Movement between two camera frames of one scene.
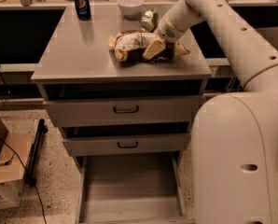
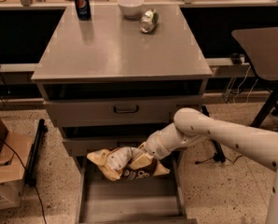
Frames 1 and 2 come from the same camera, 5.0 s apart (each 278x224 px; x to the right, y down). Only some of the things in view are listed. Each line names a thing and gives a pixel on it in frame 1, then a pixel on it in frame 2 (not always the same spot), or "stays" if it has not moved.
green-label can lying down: (149, 21) stays
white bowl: (131, 7) stays
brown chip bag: (132, 45) -> (114, 164)
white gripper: (166, 34) -> (153, 146)
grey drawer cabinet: (127, 99) stays
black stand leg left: (35, 154) stays
